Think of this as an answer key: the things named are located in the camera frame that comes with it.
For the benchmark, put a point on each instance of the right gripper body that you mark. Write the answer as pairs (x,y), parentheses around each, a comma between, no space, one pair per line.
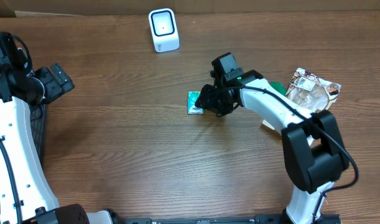
(216,101)

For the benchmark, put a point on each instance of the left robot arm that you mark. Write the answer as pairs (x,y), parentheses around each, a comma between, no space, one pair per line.
(25,196)

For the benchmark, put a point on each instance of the grey plastic mesh basket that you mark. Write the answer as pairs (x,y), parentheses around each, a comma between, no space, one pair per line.
(38,121)

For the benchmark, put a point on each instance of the white barcode scanner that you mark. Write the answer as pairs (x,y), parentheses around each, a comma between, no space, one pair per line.
(164,30)

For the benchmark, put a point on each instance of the green lid jar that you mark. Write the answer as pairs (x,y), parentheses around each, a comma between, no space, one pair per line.
(278,87)

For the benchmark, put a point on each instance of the clear bag beige contents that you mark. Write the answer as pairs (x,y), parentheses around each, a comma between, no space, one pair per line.
(312,92)

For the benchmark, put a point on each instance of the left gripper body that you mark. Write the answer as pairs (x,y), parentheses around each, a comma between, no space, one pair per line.
(52,87)

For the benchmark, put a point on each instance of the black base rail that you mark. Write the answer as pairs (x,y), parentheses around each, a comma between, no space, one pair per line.
(227,221)

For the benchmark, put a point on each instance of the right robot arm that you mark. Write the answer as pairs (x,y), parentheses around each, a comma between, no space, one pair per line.
(314,153)

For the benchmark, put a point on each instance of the teal white tissue pack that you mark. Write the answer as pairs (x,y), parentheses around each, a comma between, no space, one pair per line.
(192,98)

